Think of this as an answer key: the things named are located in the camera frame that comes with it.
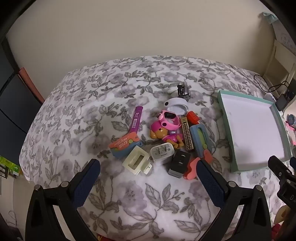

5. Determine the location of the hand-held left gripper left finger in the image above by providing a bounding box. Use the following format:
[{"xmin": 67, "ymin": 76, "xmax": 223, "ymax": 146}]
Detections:
[{"xmin": 25, "ymin": 159, "xmax": 102, "ymax": 241}]

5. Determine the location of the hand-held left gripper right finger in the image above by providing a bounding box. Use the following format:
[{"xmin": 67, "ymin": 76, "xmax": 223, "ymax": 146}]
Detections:
[{"xmin": 196, "ymin": 159, "xmax": 271, "ymax": 241}]

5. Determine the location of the black charger plug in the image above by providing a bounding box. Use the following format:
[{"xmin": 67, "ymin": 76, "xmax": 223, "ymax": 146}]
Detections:
[{"xmin": 168, "ymin": 151, "xmax": 191, "ymax": 178}]

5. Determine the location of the cream plastic clip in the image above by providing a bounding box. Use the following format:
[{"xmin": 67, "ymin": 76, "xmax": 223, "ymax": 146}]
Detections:
[{"xmin": 122, "ymin": 146, "xmax": 153, "ymax": 175}]

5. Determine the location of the teal cardboard box tray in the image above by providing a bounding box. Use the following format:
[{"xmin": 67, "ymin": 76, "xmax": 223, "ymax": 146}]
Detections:
[{"xmin": 217, "ymin": 90, "xmax": 292, "ymax": 173}]

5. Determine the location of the orange and blue toy knife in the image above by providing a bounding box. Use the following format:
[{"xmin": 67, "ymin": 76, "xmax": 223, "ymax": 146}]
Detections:
[{"xmin": 109, "ymin": 131, "xmax": 142, "ymax": 158}]

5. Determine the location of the black gold patterned lighter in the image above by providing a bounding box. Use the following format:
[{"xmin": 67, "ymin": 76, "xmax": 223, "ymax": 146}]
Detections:
[{"xmin": 181, "ymin": 116, "xmax": 195, "ymax": 151}]

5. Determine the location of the white charger plug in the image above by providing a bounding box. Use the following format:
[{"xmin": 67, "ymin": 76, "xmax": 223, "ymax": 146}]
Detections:
[{"xmin": 150, "ymin": 143, "xmax": 174, "ymax": 166}]

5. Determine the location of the orange glue stick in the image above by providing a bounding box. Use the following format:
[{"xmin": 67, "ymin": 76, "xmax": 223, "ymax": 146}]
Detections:
[{"xmin": 186, "ymin": 111, "xmax": 201, "ymax": 126}]

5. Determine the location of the pink puppy toy figure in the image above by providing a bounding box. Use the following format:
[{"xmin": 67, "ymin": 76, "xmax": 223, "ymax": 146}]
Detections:
[{"xmin": 149, "ymin": 120, "xmax": 184, "ymax": 150}]

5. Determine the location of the pink toy watch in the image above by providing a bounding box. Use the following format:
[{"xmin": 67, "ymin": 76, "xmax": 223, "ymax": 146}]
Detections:
[{"xmin": 157, "ymin": 110, "xmax": 182, "ymax": 131}]

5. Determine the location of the purple strip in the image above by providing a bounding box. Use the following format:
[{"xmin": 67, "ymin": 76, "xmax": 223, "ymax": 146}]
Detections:
[{"xmin": 130, "ymin": 106, "xmax": 144, "ymax": 135}]

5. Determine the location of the black toy car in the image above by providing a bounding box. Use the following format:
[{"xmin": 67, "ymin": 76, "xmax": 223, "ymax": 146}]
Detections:
[{"xmin": 177, "ymin": 85, "xmax": 191, "ymax": 101}]

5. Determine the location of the black power adapter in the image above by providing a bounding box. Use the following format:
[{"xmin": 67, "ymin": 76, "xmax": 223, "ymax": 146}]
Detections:
[{"xmin": 275, "ymin": 93, "xmax": 289, "ymax": 111}]

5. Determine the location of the green box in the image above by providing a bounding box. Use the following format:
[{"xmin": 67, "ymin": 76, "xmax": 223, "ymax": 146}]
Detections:
[{"xmin": 0, "ymin": 155, "xmax": 23, "ymax": 179}]

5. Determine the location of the grey floral blanket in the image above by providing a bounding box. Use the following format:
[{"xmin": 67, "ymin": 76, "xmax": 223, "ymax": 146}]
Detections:
[{"xmin": 20, "ymin": 56, "xmax": 296, "ymax": 241}]

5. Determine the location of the dark cabinet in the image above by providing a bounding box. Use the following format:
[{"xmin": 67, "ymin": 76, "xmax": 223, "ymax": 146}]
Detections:
[{"xmin": 0, "ymin": 37, "xmax": 44, "ymax": 167}]

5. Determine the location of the cream shelf unit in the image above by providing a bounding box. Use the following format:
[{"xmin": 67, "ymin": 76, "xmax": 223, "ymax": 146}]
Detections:
[{"xmin": 264, "ymin": 39, "xmax": 296, "ymax": 81}]

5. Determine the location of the orange board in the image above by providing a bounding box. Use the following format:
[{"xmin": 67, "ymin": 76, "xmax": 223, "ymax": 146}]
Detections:
[{"xmin": 18, "ymin": 67, "xmax": 45, "ymax": 103}]

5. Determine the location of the teal cloth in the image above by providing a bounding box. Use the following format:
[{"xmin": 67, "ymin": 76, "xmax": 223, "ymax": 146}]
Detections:
[{"xmin": 262, "ymin": 11, "xmax": 278, "ymax": 24}]

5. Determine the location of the black cable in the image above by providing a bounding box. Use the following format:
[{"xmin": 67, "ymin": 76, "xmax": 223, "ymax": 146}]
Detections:
[{"xmin": 254, "ymin": 74, "xmax": 289, "ymax": 93}]

